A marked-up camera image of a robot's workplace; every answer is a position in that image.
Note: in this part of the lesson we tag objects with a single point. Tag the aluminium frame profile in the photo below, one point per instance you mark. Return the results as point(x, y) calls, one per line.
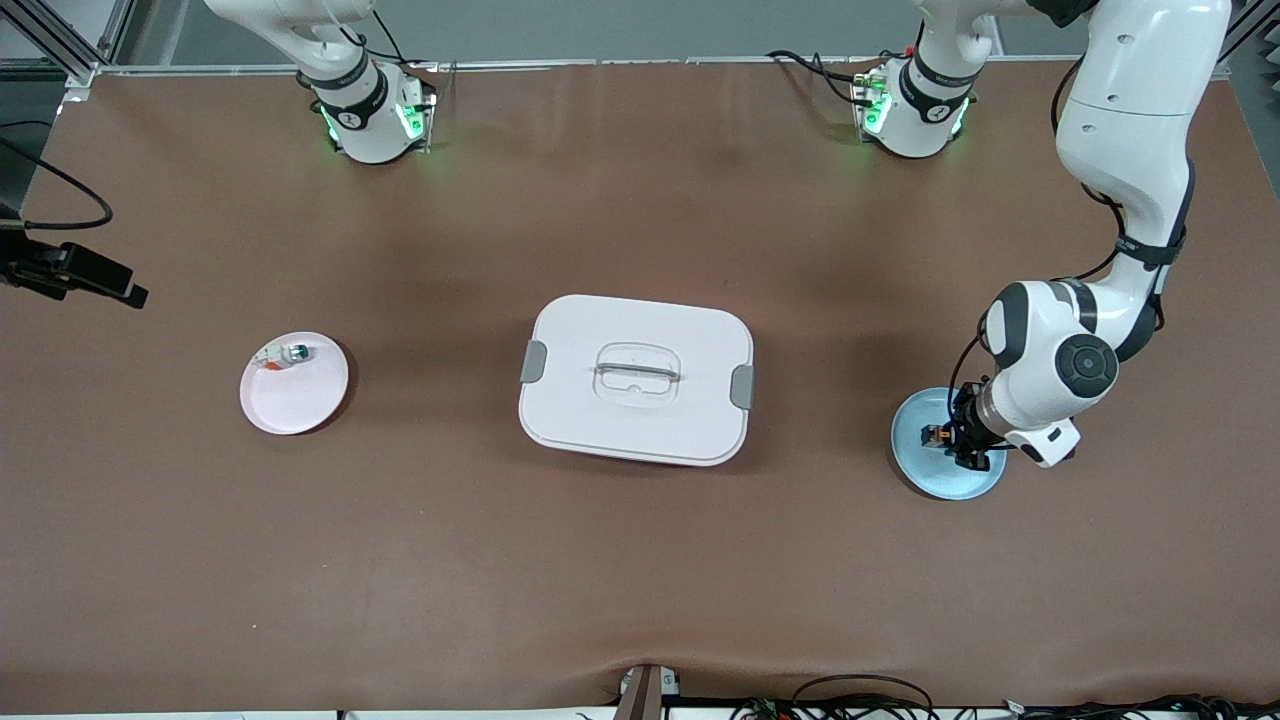
point(80, 75)
point(1250, 25)

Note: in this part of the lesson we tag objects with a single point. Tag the pink round plate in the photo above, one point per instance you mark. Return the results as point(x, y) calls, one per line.
point(290, 405)

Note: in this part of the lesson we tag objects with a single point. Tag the brown camera stand bracket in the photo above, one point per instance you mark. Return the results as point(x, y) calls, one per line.
point(640, 695)

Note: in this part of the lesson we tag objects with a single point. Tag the brown table cover mat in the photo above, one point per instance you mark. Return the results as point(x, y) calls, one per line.
point(640, 580)

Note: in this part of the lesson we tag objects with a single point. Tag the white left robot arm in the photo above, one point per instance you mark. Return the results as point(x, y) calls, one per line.
point(1130, 120)

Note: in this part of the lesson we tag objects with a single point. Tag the light blue round plate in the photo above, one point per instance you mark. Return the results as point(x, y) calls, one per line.
point(920, 472)

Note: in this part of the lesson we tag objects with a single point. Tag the orange and black push-button switch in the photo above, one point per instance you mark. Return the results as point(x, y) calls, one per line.
point(935, 436)

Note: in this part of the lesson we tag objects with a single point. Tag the white and green push-button switch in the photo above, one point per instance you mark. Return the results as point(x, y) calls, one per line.
point(297, 352)

